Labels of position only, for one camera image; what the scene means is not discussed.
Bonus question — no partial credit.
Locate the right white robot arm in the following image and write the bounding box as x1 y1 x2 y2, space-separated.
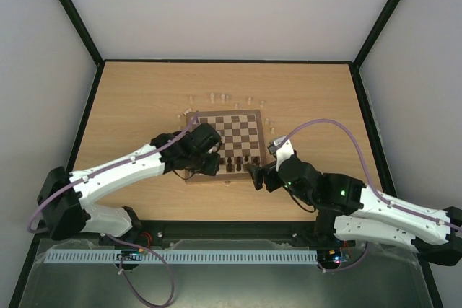
246 155 461 266

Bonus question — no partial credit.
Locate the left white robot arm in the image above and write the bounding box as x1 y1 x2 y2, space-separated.
37 123 221 240

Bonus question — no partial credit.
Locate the wooden chess board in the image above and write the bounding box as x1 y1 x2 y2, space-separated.
182 110 267 183

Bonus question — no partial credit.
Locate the white slotted cable duct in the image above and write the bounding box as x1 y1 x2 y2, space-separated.
44 249 318 265

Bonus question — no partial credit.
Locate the black metal frame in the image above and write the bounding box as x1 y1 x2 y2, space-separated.
1 0 461 307

